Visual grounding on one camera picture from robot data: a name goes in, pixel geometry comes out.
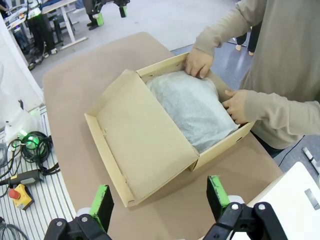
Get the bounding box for grey cable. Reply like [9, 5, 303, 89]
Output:
[0, 217, 30, 240]

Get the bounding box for white legged desk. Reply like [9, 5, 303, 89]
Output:
[41, 0, 88, 50]

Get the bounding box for white shoe box lid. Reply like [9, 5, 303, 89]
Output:
[246, 161, 320, 240]

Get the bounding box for aluminium slatted platform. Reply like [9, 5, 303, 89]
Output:
[0, 107, 77, 240]

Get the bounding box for thin black cable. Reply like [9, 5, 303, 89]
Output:
[277, 134, 305, 168]

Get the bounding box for black cable coil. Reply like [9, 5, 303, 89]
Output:
[7, 131, 61, 176]

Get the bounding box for person in beige sweater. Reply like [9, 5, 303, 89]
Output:
[192, 0, 320, 158]

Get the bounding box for white upright panel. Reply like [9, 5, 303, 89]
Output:
[0, 14, 45, 113]

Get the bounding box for person's left hand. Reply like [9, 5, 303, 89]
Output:
[221, 88, 250, 126]

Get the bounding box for white marker pen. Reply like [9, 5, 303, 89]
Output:
[301, 146, 320, 176]

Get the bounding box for beige cardboard shoe box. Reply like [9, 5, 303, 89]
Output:
[84, 51, 256, 209]

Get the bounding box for yellow emergency stop button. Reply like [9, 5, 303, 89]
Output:
[8, 183, 35, 211]

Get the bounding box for grey handheld control device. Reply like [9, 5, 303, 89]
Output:
[0, 169, 45, 187]

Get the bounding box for small grey rectangular sticker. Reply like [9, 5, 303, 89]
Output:
[304, 188, 320, 211]

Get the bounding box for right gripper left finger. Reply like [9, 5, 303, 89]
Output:
[43, 184, 115, 240]

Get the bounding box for bystander with white shoes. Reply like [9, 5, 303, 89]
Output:
[24, 0, 59, 59]

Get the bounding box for person's right forearm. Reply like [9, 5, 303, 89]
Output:
[192, 0, 266, 57]

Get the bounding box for bystander white jacket black trousers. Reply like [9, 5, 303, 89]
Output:
[234, 21, 263, 56]

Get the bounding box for white tissue wrapping paper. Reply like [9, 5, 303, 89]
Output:
[146, 73, 240, 154]

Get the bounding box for translucent white plastic bag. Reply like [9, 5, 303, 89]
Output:
[3, 107, 42, 148]

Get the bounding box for person's left forearm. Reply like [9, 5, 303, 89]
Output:
[243, 89, 320, 137]

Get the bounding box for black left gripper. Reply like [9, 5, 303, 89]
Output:
[91, 0, 131, 27]

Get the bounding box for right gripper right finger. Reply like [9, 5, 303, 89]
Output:
[204, 174, 289, 240]

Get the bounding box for person's right hand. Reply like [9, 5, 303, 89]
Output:
[184, 47, 215, 79]

